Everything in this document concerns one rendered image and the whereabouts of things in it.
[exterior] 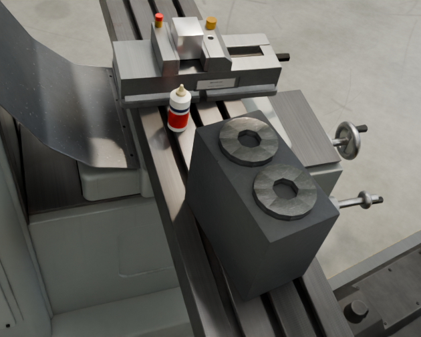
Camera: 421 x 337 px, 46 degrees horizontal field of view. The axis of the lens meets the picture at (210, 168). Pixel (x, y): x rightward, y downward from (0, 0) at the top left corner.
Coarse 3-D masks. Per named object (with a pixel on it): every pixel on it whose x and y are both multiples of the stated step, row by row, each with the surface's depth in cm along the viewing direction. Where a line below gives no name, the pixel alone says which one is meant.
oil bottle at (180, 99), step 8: (176, 96) 94; (184, 96) 94; (176, 104) 94; (184, 104) 94; (168, 112) 98; (176, 112) 96; (184, 112) 96; (168, 120) 99; (176, 120) 97; (184, 120) 98; (176, 128) 99; (184, 128) 100
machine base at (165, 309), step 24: (72, 312) 147; (96, 312) 148; (120, 312) 149; (144, 312) 150; (168, 312) 151; (72, 336) 143; (96, 336) 144; (120, 336) 145; (144, 336) 147; (168, 336) 151; (192, 336) 154
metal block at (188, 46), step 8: (176, 24) 99; (184, 24) 99; (192, 24) 100; (176, 32) 98; (184, 32) 98; (192, 32) 98; (200, 32) 98; (176, 40) 98; (184, 40) 98; (192, 40) 98; (200, 40) 99; (176, 48) 99; (184, 48) 99; (192, 48) 100; (200, 48) 101; (184, 56) 101; (192, 56) 102
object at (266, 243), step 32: (224, 128) 74; (256, 128) 75; (192, 160) 80; (224, 160) 72; (256, 160) 71; (288, 160) 74; (192, 192) 85; (224, 192) 73; (256, 192) 68; (288, 192) 70; (320, 192) 71; (224, 224) 76; (256, 224) 66; (288, 224) 67; (320, 224) 68; (224, 256) 80; (256, 256) 69; (288, 256) 72; (256, 288) 76
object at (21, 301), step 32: (0, 128) 84; (0, 160) 88; (0, 192) 92; (0, 224) 97; (0, 256) 105; (32, 256) 115; (0, 288) 112; (32, 288) 121; (0, 320) 123; (32, 320) 131
